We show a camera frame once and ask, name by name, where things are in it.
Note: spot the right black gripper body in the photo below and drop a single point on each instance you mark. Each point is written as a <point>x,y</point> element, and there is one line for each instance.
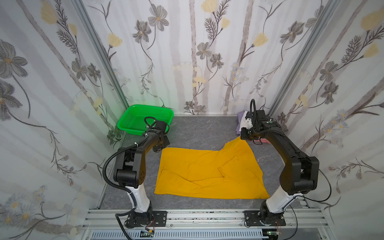
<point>246,133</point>

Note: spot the corner aluminium post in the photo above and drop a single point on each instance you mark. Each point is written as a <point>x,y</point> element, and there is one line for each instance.
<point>100,50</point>
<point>315,35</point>

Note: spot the purple folded t shirt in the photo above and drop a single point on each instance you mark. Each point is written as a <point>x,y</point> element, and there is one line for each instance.
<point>241,120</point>

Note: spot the white black folded t shirt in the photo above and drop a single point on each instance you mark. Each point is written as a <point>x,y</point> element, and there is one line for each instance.
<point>248,122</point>

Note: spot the white slotted cable duct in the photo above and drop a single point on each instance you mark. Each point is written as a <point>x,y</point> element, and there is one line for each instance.
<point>202,234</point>

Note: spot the pink folded t shirt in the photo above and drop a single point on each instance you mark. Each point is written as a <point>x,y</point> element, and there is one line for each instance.
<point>265,141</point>

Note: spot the green plastic basket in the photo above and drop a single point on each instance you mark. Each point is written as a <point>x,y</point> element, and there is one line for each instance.
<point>133,120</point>

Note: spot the left corner aluminium post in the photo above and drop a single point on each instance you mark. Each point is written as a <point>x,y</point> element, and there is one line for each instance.
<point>100,50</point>

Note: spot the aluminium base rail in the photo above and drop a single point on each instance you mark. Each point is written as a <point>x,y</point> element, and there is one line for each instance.
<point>301,224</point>

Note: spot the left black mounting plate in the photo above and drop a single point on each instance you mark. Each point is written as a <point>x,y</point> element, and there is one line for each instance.
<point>159,218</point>

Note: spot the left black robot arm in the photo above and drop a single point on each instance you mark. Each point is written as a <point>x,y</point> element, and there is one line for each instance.
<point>130,171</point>

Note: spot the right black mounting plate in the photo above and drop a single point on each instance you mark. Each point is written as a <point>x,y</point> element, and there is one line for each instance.
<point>252,218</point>

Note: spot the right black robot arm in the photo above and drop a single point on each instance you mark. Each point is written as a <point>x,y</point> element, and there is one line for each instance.
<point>299,175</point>

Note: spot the yellow t shirt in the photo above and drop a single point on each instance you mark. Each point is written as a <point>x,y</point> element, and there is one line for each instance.
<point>230,173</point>

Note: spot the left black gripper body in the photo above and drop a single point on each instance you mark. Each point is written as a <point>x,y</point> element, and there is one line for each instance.
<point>163,142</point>

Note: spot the right corner aluminium post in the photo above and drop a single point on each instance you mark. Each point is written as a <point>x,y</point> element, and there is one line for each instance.
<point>315,35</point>

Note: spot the black mounting plate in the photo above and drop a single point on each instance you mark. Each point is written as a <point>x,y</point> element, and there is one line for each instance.
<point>252,218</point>
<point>159,218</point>

